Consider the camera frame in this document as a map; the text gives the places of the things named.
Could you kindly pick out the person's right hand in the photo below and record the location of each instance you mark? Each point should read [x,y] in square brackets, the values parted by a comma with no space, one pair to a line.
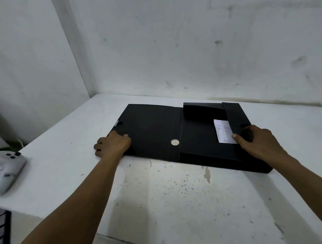
[264,145]

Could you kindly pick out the person's left hand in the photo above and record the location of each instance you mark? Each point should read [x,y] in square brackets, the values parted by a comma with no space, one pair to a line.
[113,145]

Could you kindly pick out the black folder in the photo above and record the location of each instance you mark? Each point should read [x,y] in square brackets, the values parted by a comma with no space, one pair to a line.
[151,130]

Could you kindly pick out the stack of white receipts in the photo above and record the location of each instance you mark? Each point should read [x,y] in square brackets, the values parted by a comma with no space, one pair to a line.
[224,132]

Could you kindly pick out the person's left forearm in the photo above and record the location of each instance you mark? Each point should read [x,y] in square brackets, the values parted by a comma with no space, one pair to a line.
[80,201]

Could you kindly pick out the person's right forearm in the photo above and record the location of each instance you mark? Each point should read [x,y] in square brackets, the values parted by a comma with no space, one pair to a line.
[302,181]

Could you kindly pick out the white game controller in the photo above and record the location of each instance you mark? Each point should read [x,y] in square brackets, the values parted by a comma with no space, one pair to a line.
[11,171]

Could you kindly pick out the black slatted object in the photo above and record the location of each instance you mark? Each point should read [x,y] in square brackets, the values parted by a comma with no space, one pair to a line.
[5,226]

